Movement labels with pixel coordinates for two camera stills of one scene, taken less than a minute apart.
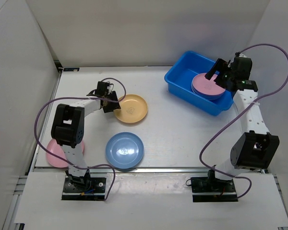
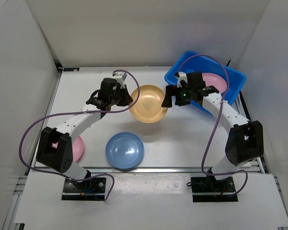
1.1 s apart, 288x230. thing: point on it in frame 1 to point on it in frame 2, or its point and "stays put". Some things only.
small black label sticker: [71, 69] stays put
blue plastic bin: [179, 78] stays put
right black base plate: [203, 189] stays put
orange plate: [133, 109] to [148, 109]
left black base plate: [96, 191] stays put
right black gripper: [219, 64] to [171, 90]
